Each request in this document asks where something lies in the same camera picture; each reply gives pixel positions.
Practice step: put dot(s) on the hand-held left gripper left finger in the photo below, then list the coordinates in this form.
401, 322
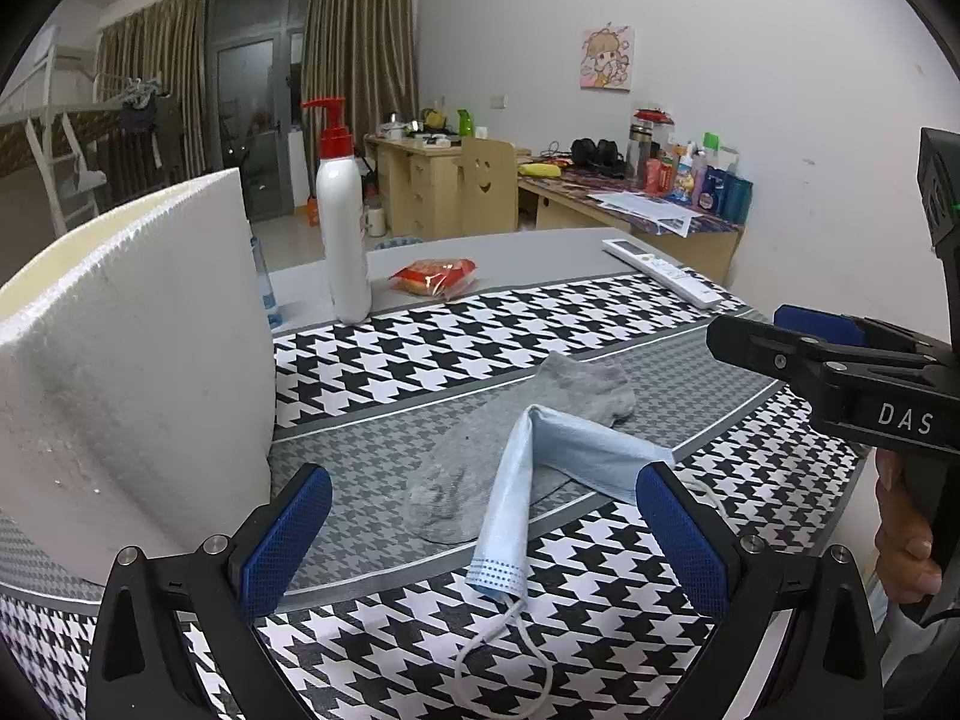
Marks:
289, 540

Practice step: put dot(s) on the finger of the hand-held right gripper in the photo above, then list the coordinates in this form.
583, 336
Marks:
817, 324
750, 345

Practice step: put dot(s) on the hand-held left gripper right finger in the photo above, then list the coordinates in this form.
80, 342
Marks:
679, 540

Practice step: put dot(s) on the blue face mask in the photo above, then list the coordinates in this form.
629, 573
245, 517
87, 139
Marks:
510, 495

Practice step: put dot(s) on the grey sock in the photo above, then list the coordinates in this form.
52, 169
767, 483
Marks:
465, 450

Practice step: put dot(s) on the white foam box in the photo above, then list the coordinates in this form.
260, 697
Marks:
135, 360

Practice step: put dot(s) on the person's right hand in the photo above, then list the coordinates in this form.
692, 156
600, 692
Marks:
904, 532

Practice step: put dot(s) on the white remote control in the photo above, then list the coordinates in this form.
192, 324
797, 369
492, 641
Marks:
660, 270

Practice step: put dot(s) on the group of toiletry bottles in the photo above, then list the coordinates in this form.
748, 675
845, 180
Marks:
705, 184

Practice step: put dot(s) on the white papers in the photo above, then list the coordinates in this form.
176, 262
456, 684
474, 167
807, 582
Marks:
645, 210

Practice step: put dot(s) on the steel thermos bottle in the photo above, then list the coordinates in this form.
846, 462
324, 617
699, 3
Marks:
643, 150

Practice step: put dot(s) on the houndstooth tablecloth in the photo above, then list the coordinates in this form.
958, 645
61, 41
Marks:
420, 360

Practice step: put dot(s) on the wooden desk with patterned cloth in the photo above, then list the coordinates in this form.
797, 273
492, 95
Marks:
570, 206

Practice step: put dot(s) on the black headphones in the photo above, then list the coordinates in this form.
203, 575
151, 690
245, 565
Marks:
596, 154

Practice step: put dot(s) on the clear plastic water bottle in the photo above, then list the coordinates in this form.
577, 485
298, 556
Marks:
266, 292

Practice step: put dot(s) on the yellow object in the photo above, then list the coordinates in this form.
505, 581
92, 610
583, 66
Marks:
540, 169

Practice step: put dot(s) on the red snack packet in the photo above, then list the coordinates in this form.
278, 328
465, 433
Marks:
435, 277

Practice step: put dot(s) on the white pump bottle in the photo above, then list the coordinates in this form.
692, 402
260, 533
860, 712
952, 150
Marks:
341, 240

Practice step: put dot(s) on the wooden smiley chair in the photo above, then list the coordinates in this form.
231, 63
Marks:
487, 180

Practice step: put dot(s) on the blue trash basket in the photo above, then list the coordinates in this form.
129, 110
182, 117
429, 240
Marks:
397, 243

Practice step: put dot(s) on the orange floor container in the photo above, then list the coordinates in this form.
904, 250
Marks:
311, 211

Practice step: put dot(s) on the white plastic jug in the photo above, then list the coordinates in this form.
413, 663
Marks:
375, 221

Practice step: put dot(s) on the green bottle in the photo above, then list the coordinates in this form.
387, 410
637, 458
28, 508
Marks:
467, 124

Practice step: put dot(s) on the white narrow cabinet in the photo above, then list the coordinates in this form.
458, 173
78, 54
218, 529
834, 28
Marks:
298, 165

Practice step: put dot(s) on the white bunk ladder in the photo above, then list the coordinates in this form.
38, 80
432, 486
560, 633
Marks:
64, 180

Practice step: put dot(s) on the dark hanging clothes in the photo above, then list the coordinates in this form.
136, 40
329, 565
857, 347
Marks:
142, 120

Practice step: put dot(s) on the glass balcony door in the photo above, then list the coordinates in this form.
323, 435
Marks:
247, 90

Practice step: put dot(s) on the brown curtain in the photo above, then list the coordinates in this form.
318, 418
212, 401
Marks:
360, 52
150, 75

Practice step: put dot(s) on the white metal bunk bed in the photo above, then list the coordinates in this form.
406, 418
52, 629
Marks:
45, 109

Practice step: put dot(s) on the cartoon wall poster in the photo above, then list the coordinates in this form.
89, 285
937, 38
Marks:
607, 58

